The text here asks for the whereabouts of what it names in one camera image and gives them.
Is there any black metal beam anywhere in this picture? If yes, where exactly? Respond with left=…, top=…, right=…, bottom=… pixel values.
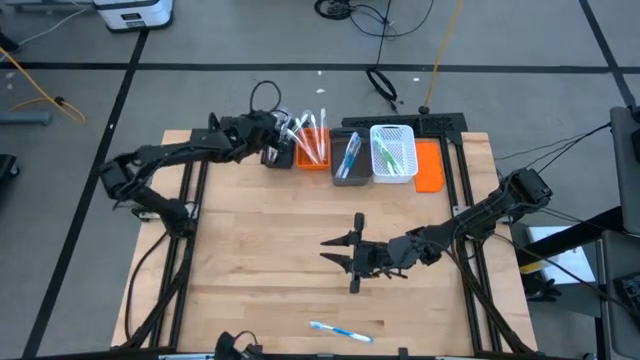
left=514, top=205, right=626, bottom=267

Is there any grey plastic bin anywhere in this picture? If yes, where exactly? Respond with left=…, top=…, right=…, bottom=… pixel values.
left=329, top=127, right=374, bottom=187

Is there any black perforated plastic tray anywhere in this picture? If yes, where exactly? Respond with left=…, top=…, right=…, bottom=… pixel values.
left=342, top=112, right=469, bottom=136

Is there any blue white toothbrush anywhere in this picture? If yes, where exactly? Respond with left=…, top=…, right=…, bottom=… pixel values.
left=345, top=131, right=363, bottom=171
left=308, top=320, right=376, bottom=345
left=334, top=144, right=357, bottom=180
left=341, top=135, right=360, bottom=176

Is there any yellow floor cable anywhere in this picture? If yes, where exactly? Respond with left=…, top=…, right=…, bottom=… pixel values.
left=0, top=46, right=87, bottom=124

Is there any black aluminium table frame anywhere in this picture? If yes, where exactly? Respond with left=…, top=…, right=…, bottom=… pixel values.
left=119, top=112, right=539, bottom=359

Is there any orange plastic basket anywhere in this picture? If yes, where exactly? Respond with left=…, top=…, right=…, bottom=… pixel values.
left=295, top=127, right=332, bottom=172

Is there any grey furniture panel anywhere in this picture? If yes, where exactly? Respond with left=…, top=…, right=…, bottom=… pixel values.
left=599, top=229, right=640, bottom=360

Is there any white box appliance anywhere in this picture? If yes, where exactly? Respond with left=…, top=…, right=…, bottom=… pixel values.
left=92, top=0, right=175, bottom=33

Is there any white perforated plastic basket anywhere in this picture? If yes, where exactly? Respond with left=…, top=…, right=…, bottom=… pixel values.
left=369, top=124, right=419, bottom=184

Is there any black chair caster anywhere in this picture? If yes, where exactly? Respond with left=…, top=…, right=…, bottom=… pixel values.
left=0, top=153, right=21, bottom=182

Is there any orange flat plastic lid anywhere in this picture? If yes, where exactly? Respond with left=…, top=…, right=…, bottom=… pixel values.
left=413, top=141, right=446, bottom=194

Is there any yellow hanging cable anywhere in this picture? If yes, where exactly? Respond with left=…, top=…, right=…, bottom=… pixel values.
left=422, top=0, right=464, bottom=112

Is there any black camera with cable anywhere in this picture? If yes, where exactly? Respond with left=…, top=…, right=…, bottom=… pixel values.
left=213, top=329, right=265, bottom=360

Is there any black plastic bin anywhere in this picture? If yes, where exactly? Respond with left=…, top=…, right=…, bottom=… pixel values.
left=260, top=126, right=301, bottom=170

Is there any white board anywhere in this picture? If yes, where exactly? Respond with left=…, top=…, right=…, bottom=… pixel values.
left=527, top=225, right=599, bottom=286

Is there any black floor cable bundle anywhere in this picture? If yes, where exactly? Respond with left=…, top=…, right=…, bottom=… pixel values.
left=313, top=0, right=436, bottom=40

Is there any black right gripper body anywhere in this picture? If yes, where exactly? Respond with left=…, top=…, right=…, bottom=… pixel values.
left=348, top=212, right=402, bottom=295

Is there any black hanging cable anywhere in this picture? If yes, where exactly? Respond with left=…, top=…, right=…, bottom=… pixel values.
left=366, top=0, right=400, bottom=112

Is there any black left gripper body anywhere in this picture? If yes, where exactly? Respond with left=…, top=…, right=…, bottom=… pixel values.
left=238, top=112, right=279, bottom=155

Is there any grey metal bar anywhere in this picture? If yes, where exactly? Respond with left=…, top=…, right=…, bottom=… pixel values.
left=0, top=110, right=54, bottom=126

